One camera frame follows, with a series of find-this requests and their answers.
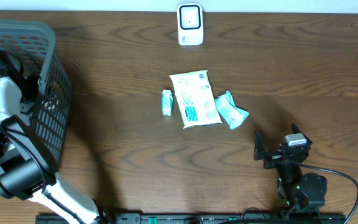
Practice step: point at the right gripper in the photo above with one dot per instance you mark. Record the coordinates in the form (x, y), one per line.
(259, 149)

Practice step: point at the green snack packet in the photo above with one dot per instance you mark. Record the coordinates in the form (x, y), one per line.
(227, 108)

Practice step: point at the yellow snack bag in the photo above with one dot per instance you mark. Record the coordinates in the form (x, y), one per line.
(195, 99)

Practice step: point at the small green tissue pack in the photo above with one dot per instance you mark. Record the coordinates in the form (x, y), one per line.
(167, 102)

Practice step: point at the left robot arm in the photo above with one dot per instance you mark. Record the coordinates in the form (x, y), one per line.
(33, 112)

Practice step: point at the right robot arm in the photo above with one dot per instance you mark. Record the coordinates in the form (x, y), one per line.
(302, 191)

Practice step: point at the white barcode scanner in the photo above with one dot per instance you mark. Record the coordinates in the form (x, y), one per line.
(190, 24)

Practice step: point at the colourful item in basket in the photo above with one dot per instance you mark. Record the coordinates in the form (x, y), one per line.
(52, 96)

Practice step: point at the grey plastic basket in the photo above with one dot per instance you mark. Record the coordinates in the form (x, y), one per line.
(35, 43)

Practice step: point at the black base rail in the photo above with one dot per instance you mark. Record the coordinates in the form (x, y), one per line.
(136, 218)

